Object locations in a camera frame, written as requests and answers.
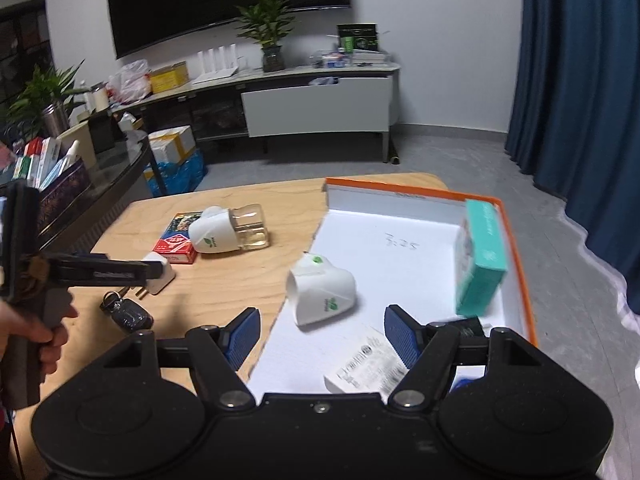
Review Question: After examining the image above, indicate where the white power adapter box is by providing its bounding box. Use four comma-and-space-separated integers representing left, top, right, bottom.
323, 327, 408, 402

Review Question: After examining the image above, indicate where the purple ornate storage tin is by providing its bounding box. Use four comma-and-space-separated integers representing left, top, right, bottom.
37, 158, 91, 232

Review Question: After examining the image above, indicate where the black car key fob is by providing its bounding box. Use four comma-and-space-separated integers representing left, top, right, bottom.
100, 292, 154, 334

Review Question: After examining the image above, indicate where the orange white cardboard box lid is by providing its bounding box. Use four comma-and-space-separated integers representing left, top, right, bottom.
244, 174, 539, 396

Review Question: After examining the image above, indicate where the white red plastic bag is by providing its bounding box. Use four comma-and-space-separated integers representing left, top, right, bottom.
106, 58, 152, 104

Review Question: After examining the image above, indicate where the dark blue curtain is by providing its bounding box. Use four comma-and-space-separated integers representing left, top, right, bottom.
506, 0, 639, 312

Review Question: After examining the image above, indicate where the blue floss pick tin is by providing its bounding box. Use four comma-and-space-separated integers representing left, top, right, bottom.
449, 377, 475, 392

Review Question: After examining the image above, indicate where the yellow box on console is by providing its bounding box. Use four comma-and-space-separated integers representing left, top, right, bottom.
150, 61, 190, 94

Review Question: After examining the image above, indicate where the blue plastic bag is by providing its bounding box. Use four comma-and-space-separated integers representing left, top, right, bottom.
156, 148, 206, 195

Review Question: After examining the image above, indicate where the white repellent heater with bottle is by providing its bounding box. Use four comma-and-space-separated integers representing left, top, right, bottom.
188, 204, 270, 255

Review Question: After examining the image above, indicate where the white usb charger cube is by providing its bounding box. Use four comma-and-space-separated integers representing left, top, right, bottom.
134, 251, 177, 302

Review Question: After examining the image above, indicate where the white yellow cardboard box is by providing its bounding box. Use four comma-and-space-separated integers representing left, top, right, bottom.
148, 126, 196, 165

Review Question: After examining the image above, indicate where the white tv console cabinet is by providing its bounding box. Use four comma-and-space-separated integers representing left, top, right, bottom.
116, 63, 400, 162

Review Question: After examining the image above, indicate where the green bandage box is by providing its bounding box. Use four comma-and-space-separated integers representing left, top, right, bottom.
454, 200, 508, 318

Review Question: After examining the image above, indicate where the potted green plant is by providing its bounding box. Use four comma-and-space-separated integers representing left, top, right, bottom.
236, 0, 295, 73

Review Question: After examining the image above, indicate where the white mosquito repellent plug heater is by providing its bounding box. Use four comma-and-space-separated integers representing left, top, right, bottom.
285, 252, 357, 327

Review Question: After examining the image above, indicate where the red blue playing card box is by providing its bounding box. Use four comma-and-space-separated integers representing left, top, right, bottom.
153, 211, 202, 264

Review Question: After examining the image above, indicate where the black round glass table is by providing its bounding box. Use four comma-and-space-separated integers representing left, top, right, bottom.
38, 131, 153, 254

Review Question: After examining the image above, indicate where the black green display box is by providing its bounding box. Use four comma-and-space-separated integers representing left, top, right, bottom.
337, 23, 378, 53

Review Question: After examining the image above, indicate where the black power adapter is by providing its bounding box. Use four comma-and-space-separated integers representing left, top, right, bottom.
442, 316, 485, 337

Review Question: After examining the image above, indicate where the person's left hand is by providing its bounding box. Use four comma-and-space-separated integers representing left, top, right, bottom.
0, 289, 78, 382

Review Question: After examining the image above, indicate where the white wifi router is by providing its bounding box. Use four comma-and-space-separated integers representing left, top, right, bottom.
192, 44, 239, 84

